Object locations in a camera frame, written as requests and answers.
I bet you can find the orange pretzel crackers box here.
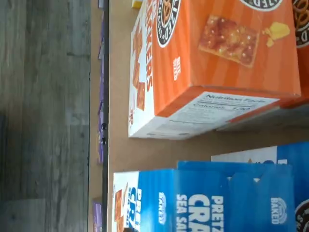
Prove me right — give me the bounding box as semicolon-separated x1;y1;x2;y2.
216;0;309;132
127;0;302;141

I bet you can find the wooden shelf board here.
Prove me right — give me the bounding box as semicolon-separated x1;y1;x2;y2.
107;0;309;232

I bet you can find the purple Annie's snack box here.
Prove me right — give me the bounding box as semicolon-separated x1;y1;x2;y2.
92;201;104;232
97;14;105;60
97;99;105;165

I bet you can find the blue pretzel crackers box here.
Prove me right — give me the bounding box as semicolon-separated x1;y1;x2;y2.
211;142;309;232
112;160;297;232

